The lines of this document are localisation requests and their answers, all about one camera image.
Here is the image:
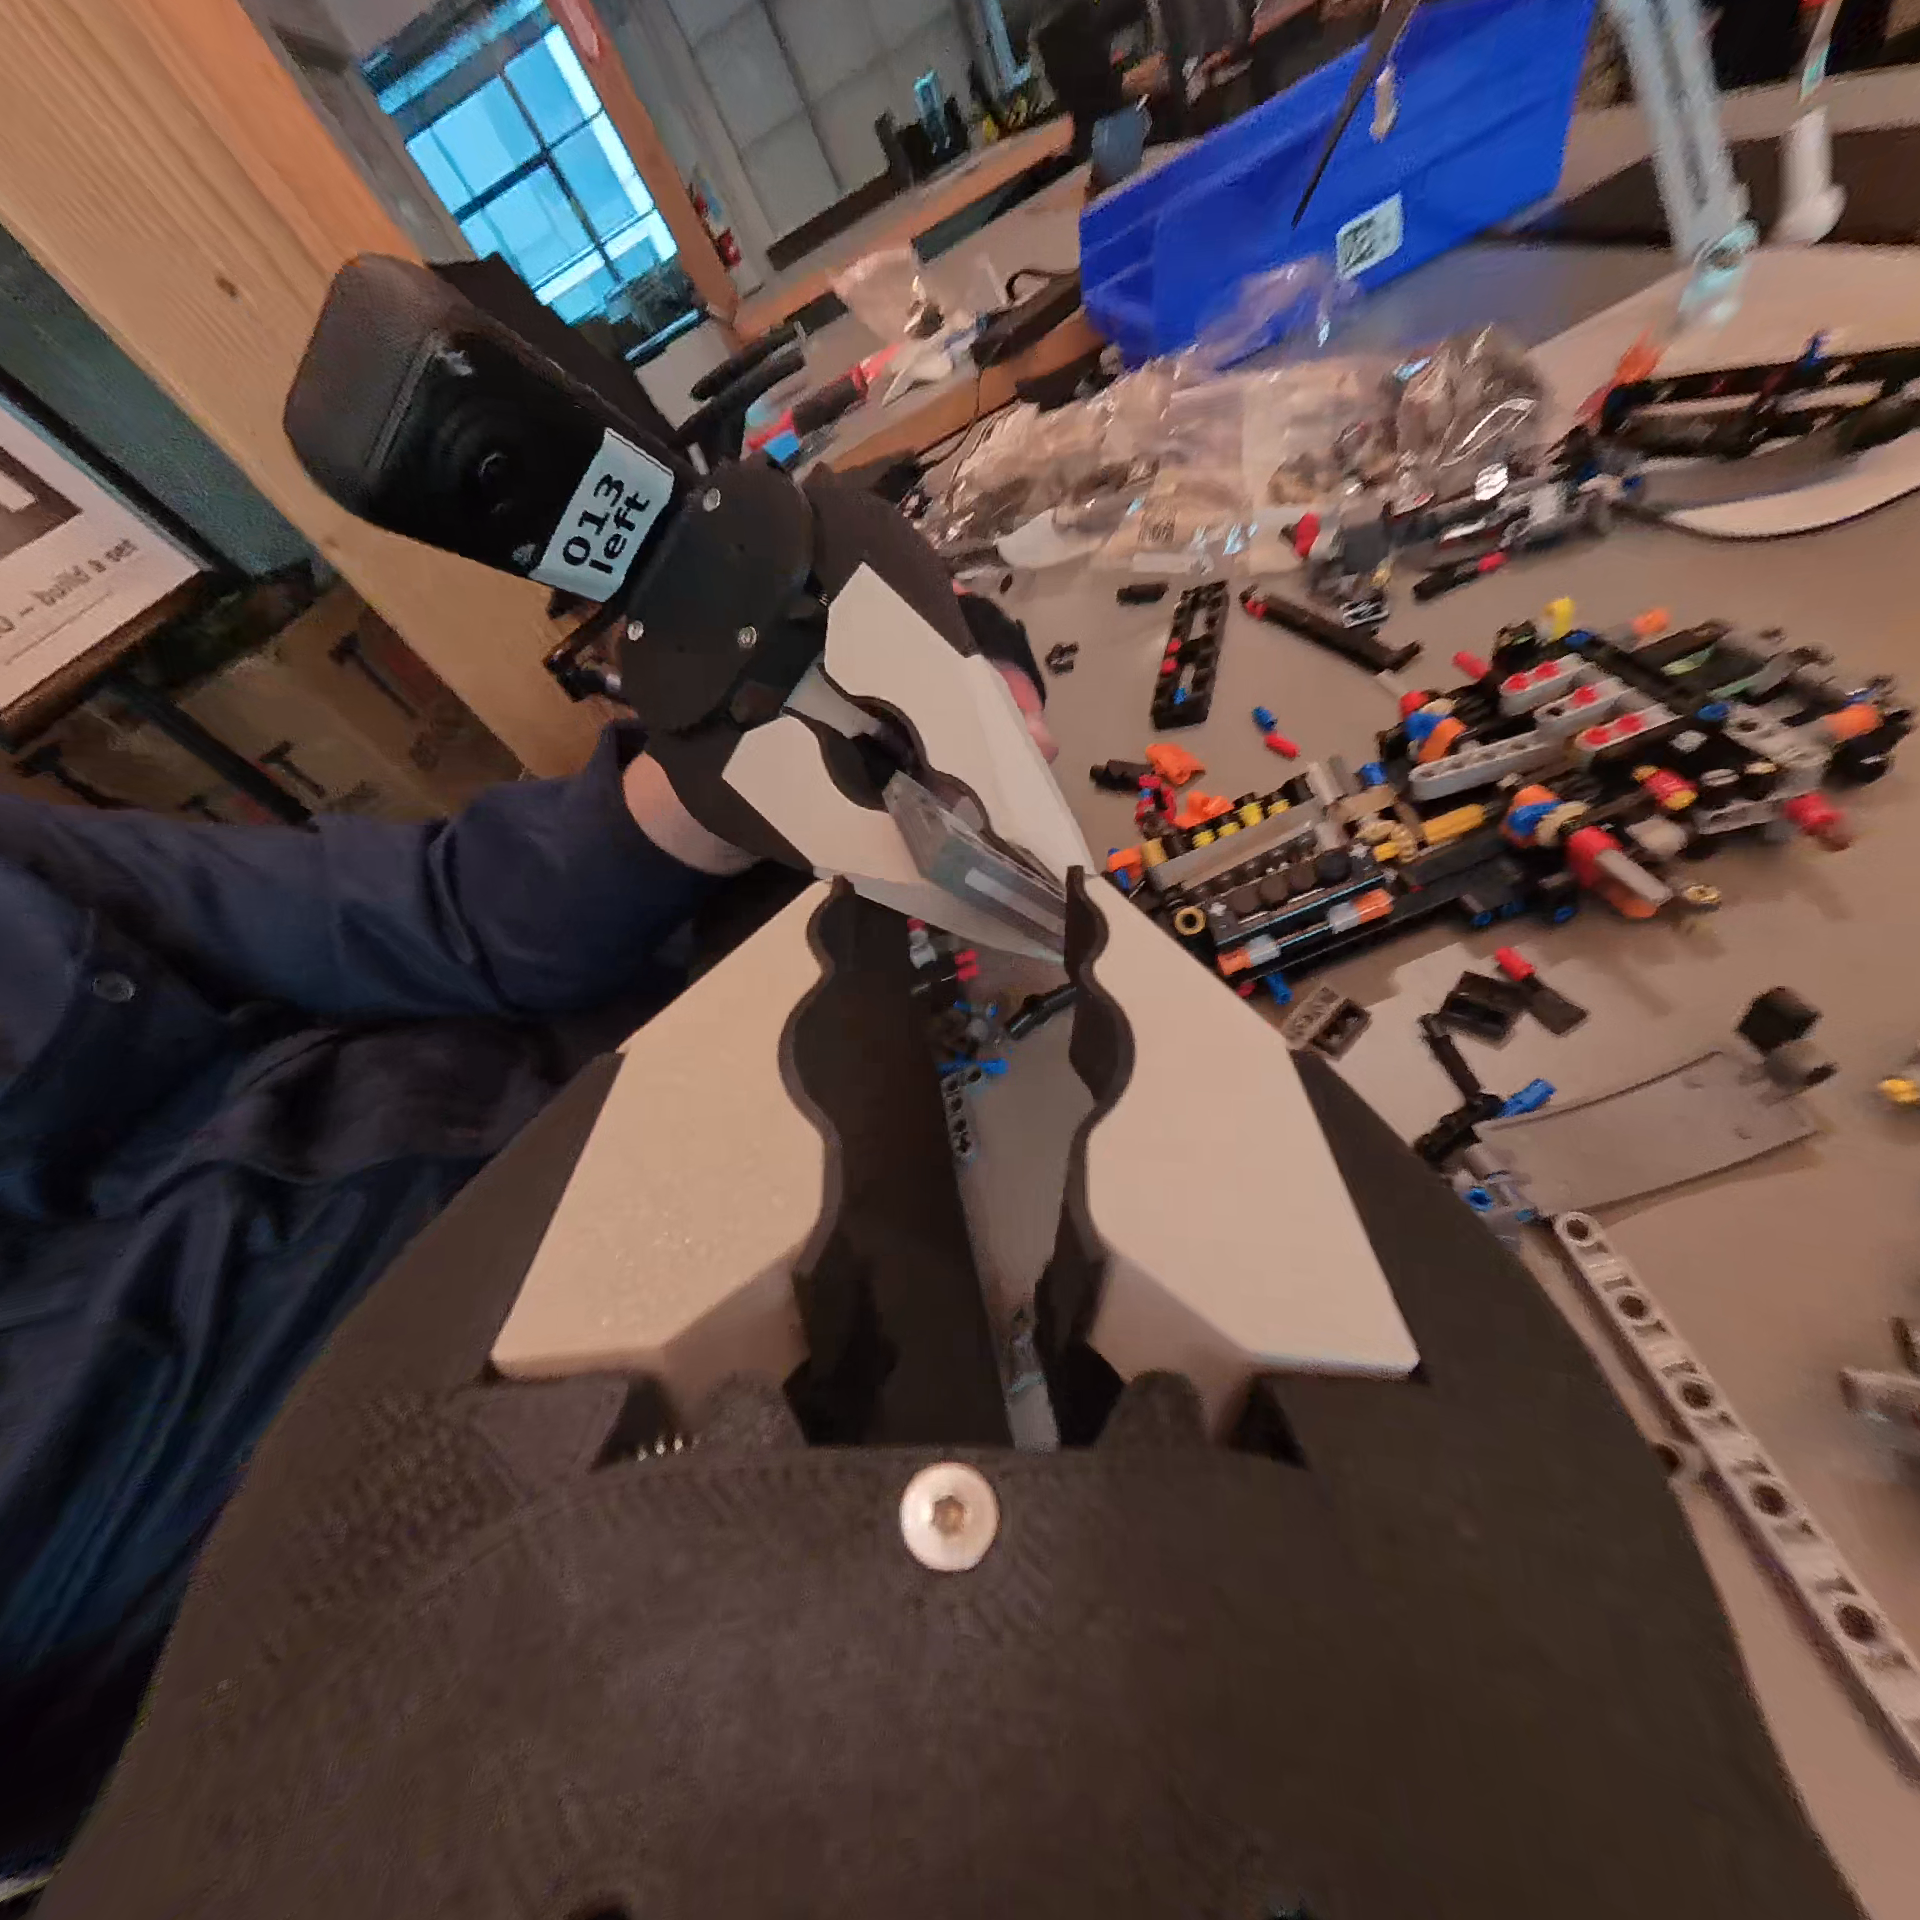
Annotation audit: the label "long black lego beam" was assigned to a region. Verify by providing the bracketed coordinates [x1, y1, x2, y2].
[1242, 589, 1423, 672]

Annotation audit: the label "black power adapter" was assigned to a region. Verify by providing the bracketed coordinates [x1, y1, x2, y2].
[974, 269, 1088, 365]

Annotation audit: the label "multicoloured lego chassis assembly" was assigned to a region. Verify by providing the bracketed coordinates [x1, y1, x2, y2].
[1349, 598, 1892, 924]

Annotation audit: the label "grey lego gearbox assembly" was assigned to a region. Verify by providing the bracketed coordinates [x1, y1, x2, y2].
[1290, 451, 1629, 602]

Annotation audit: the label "person's left forearm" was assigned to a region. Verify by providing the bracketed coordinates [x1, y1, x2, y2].
[0, 719, 723, 1036]

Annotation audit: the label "large window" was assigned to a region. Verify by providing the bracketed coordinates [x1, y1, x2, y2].
[361, 30, 676, 325]

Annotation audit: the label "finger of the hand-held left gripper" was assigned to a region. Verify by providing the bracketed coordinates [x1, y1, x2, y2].
[719, 719, 1065, 965]
[817, 558, 1096, 882]

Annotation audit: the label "grey lego engine block assembly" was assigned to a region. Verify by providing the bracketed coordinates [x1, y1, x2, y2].
[1111, 766, 1503, 982]

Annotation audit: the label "long light grey lego beam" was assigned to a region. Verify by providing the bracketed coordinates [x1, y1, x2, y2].
[1546, 1205, 1920, 1740]

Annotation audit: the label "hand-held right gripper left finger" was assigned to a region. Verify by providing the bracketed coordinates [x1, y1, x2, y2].
[489, 878, 869, 1448]

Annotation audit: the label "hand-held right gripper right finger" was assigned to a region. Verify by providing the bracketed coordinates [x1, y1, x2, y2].
[1033, 868, 1422, 1448]

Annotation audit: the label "person's left hand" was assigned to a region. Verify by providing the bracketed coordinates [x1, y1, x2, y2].
[622, 661, 1057, 882]

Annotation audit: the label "wooden post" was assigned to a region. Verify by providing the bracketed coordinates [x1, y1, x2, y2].
[0, 0, 632, 780]

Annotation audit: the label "white book stand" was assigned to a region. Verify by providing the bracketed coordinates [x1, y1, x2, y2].
[1591, 0, 1920, 542]

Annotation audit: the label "large black lego frame assembly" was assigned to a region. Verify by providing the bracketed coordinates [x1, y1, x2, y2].
[1567, 337, 1920, 457]

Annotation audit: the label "clear bags of lego parts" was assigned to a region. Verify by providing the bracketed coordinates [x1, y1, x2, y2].
[915, 323, 1571, 577]

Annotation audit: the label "blue plastic bin with label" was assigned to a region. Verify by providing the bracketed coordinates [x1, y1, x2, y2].
[1082, 0, 1601, 367]

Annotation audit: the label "black lego frame with pins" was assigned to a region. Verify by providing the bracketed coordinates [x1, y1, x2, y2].
[1149, 581, 1233, 731]

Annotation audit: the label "grey lego panel piece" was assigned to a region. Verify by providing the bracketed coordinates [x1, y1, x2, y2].
[884, 767, 1076, 961]

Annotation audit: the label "white sign on black stand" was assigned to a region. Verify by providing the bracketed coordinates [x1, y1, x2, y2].
[0, 394, 326, 827]

